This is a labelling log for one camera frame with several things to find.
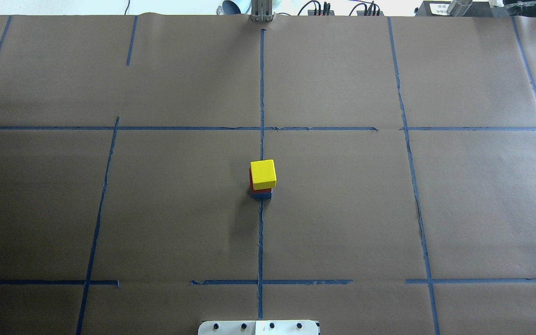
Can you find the yellow wooden block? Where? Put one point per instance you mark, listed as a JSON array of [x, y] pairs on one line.
[[264, 174]]

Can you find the red wooden block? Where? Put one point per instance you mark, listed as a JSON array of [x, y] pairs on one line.
[[252, 186]]

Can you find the blue wooden block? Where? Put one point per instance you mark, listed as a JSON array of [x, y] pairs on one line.
[[261, 194]]

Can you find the left black power strip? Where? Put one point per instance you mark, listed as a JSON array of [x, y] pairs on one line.
[[316, 8]]

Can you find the black power strip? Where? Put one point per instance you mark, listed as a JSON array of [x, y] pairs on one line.
[[316, 8], [371, 8]]

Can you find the light blue plastic cup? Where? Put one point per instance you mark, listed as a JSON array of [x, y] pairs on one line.
[[233, 7]]

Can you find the right black power strip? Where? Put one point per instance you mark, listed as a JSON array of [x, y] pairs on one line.
[[371, 8]]

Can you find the black box with label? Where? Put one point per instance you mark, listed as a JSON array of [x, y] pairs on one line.
[[437, 8]]

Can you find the silver metal cylinder weight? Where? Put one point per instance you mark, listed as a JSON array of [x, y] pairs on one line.
[[458, 8]]

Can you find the aluminium frame post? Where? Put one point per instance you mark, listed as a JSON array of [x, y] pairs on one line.
[[261, 11]]

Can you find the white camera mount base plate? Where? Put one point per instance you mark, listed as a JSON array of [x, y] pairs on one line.
[[260, 327]]

